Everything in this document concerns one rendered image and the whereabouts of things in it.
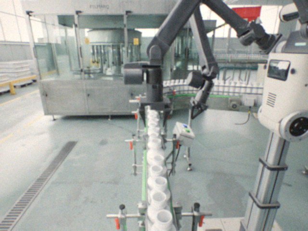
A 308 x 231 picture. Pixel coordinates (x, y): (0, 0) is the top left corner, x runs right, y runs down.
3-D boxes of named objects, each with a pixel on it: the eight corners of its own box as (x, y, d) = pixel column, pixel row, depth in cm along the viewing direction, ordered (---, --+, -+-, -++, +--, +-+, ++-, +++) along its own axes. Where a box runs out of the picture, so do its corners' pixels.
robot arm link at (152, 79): (164, 66, 57) (162, 64, 62) (141, 65, 56) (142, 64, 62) (163, 88, 59) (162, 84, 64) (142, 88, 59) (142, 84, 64)
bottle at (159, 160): (165, 202, 66) (167, 163, 60) (148, 200, 67) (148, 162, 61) (166, 189, 72) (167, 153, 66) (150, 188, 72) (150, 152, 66)
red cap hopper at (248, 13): (221, 92, 695) (231, 6, 601) (220, 88, 760) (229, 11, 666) (248, 93, 671) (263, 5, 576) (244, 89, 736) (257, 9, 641)
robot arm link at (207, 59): (199, -16, 87) (189, 0, 98) (188, -15, 85) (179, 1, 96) (223, 72, 86) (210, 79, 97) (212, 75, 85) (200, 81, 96)
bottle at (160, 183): (173, 226, 57) (175, 183, 51) (157, 236, 54) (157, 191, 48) (162, 212, 62) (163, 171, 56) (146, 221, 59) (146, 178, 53)
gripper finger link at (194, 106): (186, 118, 93) (194, 101, 90) (184, 113, 99) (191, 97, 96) (198, 122, 94) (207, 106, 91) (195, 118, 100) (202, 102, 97)
